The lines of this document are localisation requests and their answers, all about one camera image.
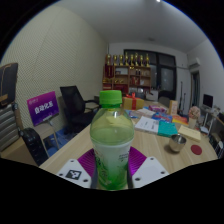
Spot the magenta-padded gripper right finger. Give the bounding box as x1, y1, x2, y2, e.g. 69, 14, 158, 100
127, 146, 170, 189

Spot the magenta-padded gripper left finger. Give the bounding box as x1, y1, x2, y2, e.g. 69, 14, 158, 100
57, 148, 98, 189

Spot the green drink bottle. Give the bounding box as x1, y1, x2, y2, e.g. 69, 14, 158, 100
89, 89, 136, 191

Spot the small steel cup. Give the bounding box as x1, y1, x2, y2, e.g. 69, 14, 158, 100
168, 133, 188, 154

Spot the white booklet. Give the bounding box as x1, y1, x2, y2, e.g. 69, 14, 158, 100
134, 115, 160, 134

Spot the flat round red coaster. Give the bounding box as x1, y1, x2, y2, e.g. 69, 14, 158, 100
190, 144, 203, 156

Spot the blue colourful book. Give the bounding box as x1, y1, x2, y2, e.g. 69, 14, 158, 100
151, 112, 174, 124

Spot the pale yellow notebook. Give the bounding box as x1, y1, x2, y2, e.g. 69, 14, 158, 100
177, 124, 202, 142

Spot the orange book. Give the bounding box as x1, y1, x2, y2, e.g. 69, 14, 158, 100
171, 114, 190, 126

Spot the pink box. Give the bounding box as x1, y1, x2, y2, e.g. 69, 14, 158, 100
148, 104, 168, 113

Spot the black office chair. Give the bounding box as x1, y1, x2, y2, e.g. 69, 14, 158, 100
59, 85, 101, 134

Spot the small tan standing card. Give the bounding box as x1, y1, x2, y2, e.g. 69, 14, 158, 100
168, 99, 179, 116

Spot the yellow gift box red ribbon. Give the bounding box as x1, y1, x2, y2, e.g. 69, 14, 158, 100
122, 92, 145, 111

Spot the purple sign board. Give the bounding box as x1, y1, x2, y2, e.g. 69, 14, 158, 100
26, 90, 60, 127

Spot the pink wrapped bouquet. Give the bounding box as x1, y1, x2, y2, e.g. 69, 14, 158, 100
187, 105, 202, 130

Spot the grey striped chair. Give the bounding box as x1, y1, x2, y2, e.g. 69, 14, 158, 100
0, 103, 21, 153

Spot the long wooden side desk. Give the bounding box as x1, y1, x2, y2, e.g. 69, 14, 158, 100
199, 104, 224, 158

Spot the black computer monitor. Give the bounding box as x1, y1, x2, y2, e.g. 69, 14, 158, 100
202, 93, 214, 109

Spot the wooden trophy shelf unit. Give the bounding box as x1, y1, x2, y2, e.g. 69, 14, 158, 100
102, 51, 152, 96

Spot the black framed glass door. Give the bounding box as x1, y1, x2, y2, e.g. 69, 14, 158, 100
123, 49, 178, 101

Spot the dark board with tan trim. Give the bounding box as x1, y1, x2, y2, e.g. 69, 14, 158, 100
0, 62, 19, 108

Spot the white air conditioner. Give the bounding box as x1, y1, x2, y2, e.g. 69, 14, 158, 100
188, 57, 202, 69

